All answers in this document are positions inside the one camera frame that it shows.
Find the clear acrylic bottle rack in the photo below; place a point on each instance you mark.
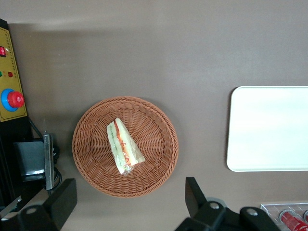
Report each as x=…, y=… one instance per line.
x=269, y=209

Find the triangle sandwich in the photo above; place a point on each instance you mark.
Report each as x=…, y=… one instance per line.
x=120, y=142

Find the black appliance housing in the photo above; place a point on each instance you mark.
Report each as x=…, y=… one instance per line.
x=7, y=156

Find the cream rectangular plastic tray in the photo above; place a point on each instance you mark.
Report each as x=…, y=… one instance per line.
x=269, y=130

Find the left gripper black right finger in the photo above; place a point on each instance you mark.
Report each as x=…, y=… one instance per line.
x=196, y=199

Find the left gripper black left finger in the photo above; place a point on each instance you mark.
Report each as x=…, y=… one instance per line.
x=60, y=204

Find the yellow panel control box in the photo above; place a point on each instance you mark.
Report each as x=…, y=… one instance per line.
x=9, y=60

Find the round brown wicker basket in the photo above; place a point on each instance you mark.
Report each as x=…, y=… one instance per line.
x=149, y=134

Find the red cola bottle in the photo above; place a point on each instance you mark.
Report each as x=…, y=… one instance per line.
x=291, y=220

